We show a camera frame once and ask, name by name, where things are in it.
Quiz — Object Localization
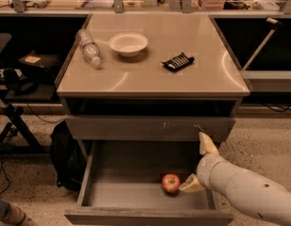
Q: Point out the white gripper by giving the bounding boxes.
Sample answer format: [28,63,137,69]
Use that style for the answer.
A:
[179,132,234,193]

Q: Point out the red apple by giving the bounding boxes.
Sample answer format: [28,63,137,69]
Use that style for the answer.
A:
[161,173,181,194]

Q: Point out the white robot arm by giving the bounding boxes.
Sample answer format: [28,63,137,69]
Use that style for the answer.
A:
[179,132,291,226]

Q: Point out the open middle drawer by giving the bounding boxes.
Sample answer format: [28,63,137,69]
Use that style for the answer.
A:
[65,141,234,226]

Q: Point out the grey drawer cabinet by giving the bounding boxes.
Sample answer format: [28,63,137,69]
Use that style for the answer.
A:
[54,12,253,162]

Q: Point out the closed top drawer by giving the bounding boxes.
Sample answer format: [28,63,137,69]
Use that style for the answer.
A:
[65,115,235,142]

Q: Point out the black backpack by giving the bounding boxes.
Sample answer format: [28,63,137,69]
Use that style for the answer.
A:
[50,121,87,192]

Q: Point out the white bowl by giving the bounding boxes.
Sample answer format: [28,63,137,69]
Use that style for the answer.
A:
[108,32,148,57]

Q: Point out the clear plastic water bottle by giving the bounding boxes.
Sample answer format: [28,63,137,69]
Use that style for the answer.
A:
[76,29,102,69]

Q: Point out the white-tipped stick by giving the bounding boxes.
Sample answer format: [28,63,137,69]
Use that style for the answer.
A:
[242,17,282,71]

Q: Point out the black box with label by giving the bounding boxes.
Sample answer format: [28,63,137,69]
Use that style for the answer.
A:
[18,51,62,75]

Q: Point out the brown shoe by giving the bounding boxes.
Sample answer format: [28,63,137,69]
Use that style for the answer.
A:
[0,202,25,225]

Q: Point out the black headphones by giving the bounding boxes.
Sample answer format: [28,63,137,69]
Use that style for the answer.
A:
[3,68,39,95]

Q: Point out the black stand frame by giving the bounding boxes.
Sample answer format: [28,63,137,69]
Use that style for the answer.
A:
[0,98,50,154]

